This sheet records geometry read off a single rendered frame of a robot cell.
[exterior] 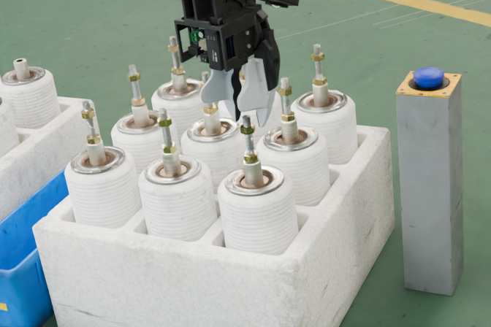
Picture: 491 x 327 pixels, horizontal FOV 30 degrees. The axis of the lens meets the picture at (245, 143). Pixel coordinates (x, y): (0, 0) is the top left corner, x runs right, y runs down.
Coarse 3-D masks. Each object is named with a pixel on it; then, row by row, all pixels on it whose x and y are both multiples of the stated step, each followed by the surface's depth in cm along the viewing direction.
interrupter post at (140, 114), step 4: (132, 104) 133; (144, 104) 133; (132, 108) 132; (136, 108) 132; (140, 108) 132; (144, 108) 132; (136, 112) 132; (140, 112) 132; (144, 112) 133; (136, 116) 133; (140, 116) 133; (144, 116) 133; (148, 116) 134; (136, 120) 133; (140, 120) 133; (144, 120) 133; (148, 120) 134; (136, 124) 134; (140, 124) 133; (144, 124) 133
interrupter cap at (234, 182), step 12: (240, 168) 118; (264, 168) 117; (276, 168) 116; (228, 180) 115; (240, 180) 115; (264, 180) 115; (276, 180) 114; (240, 192) 112; (252, 192) 112; (264, 192) 112
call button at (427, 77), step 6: (414, 72) 120; (420, 72) 119; (426, 72) 119; (432, 72) 119; (438, 72) 119; (414, 78) 119; (420, 78) 118; (426, 78) 118; (432, 78) 118; (438, 78) 118; (420, 84) 119; (426, 84) 118; (432, 84) 118; (438, 84) 119
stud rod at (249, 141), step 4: (244, 116) 111; (248, 116) 111; (244, 120) 111; (248, 120) 111; (244, 124) 111; (248, 124) 111; (248, 136) 112; (252, 136) 112; (248, 140) 112; (252, 140) 112; (248, 144) 112; (252, 144) 112; (248, 148) 112; (252, 148) 112; (248, 152) 113; (252, 152) 113
